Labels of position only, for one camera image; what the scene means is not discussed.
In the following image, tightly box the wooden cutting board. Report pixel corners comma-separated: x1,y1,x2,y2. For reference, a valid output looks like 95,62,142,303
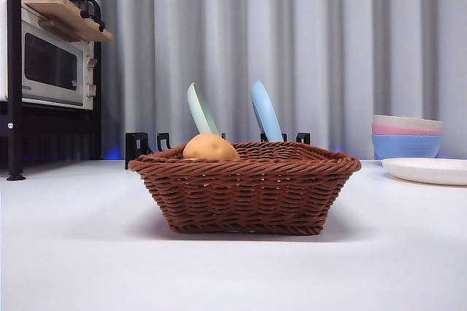
21,0,115,43

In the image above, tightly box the tan potato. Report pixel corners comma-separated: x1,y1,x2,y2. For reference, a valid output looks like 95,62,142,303
182,133,241,161

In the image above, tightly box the pale green plate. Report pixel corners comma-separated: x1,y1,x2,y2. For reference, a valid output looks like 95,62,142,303
186,82,221,137

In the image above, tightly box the black metal shelf frame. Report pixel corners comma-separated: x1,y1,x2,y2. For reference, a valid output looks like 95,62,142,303
0,0,106,181

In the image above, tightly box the pink bowl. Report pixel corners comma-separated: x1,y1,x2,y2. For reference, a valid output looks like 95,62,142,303
371,123,444,136

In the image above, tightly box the grey curtain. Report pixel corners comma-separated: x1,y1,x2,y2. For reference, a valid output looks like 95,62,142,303
21,0,467,161

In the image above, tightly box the blue bowl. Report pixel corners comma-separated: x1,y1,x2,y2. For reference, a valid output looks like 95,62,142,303
371,134,444,161

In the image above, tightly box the white toaster oven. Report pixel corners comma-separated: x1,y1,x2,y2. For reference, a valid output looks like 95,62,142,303
0,0,99,110

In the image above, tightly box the black dish rack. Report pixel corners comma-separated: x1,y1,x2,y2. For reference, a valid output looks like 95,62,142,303
125,131,312,170

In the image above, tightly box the brown wicker basket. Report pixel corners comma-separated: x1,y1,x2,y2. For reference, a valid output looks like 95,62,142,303
127,141,363,235

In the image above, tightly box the white plate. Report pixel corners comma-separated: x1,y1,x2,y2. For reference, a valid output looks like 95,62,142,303
381,157,467,186

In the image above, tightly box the light blue plate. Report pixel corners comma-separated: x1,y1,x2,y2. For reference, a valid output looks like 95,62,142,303
250,80,284,143

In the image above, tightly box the beige bowl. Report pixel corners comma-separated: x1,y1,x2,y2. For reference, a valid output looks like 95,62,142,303
373,115,444,131

